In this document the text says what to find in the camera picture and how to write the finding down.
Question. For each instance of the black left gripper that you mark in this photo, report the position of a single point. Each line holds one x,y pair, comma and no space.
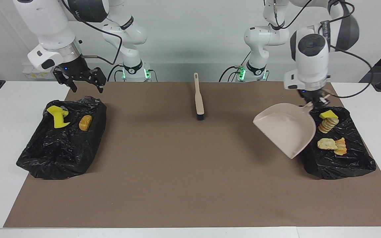
311,95

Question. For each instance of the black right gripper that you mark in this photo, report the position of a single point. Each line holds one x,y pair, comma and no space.
78,71

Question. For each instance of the yellow sponge wedge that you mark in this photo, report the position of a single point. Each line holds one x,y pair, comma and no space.
328,114

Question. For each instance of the pale dumpling piece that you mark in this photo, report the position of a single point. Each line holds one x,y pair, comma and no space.
326,144
328,125

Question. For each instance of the brown bread roll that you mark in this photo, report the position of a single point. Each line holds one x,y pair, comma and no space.
85,123

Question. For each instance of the chunky yellow sponge piece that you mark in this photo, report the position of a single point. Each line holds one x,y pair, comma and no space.
55,110

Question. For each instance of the beige plastic dustpan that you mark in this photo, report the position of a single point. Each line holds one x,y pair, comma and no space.
286,129

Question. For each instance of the notched yellow sponge piece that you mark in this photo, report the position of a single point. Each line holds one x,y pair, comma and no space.
60,121

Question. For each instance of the orange striped bread piece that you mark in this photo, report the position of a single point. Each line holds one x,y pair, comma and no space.
341,147

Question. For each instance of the beige hand brush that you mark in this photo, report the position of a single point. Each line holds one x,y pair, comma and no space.
199,102

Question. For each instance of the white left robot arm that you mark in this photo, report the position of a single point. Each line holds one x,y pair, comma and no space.
309,59

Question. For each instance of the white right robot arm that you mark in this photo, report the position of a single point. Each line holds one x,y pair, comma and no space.
48,26

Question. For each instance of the black bag lined bin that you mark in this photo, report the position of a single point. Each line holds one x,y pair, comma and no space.
58,152
346,165

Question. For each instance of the large brown table mat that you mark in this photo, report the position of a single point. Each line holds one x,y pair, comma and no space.
177,181

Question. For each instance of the white wall socket box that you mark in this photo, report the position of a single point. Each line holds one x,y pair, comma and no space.
31,74

